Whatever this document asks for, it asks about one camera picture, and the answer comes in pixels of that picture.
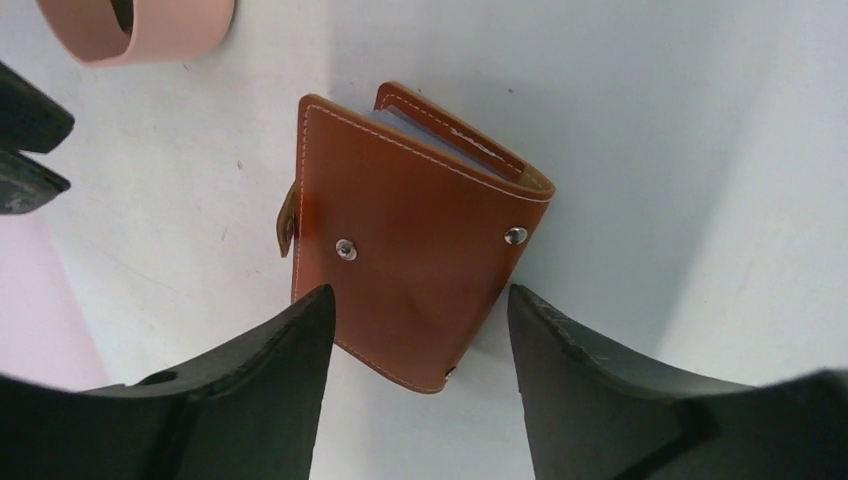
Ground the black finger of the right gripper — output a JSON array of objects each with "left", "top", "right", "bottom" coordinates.
[
  {"left": 1, "top": 63, "right": 75, "bottom": 154},
  {"left": 1, "top": 150, "right": 71, "bottom": 215}
]

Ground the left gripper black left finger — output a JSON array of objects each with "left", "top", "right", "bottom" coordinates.
[{"left": 1, "top": 286, "right": 336, "bottom": 479}]

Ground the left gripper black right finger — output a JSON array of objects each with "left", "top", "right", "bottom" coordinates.
[{"left": 507, "top": 284, "right": 847, "bottom": 479}]

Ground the pink oval tray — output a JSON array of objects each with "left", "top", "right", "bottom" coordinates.
[{"left": 37, "top": 0, "right": 236, "bottom": 67}]

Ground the brown leather card holder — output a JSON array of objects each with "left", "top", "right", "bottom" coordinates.
[{"left": 277, "top": 82, "right": 555, "bottom": 394}]

